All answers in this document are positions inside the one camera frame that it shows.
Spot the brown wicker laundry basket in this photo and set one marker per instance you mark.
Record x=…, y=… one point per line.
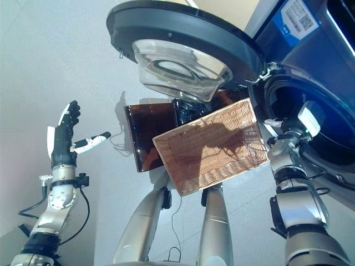
x=208, y=149

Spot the robot grey torso and legs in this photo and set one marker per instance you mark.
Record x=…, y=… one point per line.
x=144, y=221

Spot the robot left arm silver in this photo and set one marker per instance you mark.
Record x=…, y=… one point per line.
x=59, y=199

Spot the dark grey washing machine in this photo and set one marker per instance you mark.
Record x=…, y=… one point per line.
x=305, y=61

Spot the blue barcode sticker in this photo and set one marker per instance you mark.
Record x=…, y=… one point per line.
x=298, y=19

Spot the robot right arm silver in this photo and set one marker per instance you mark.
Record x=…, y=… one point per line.
x=299, y=210

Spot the dark brown tray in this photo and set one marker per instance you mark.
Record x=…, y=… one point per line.
x=144, y=133

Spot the robot left hand black white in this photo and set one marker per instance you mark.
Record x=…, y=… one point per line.
x=62, y=144

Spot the round glass washing machine door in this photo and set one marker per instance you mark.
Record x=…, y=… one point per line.
x=194, y=30

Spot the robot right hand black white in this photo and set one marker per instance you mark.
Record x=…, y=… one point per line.
x=309, y=119

